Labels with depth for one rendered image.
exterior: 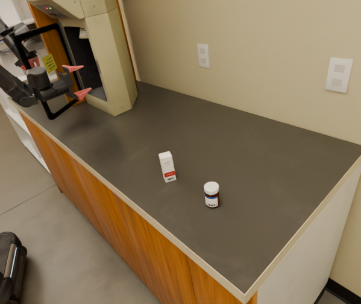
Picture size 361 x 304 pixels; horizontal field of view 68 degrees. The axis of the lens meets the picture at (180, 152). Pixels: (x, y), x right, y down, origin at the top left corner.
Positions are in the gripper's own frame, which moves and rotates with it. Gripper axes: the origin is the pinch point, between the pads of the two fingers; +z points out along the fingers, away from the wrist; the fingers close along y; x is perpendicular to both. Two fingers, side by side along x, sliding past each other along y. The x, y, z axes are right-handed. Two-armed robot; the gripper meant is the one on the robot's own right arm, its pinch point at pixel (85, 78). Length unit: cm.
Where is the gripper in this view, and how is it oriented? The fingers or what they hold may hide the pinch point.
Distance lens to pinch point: 125.3
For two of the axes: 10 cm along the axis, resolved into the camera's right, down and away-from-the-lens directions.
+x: -6.7, -3.4, 6.6
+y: -1.5, -8.1, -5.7
